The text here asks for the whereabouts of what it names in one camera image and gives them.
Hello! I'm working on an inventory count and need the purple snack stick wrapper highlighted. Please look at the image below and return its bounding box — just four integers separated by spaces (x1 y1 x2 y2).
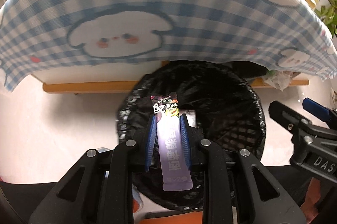
151 93 193 192

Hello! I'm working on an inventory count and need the black bin with liner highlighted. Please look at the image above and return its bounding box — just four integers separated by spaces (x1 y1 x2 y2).
115 60 267 212

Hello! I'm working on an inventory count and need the blue checked bear tablecloth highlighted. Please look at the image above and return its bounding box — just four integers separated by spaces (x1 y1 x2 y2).
1 0 336 91

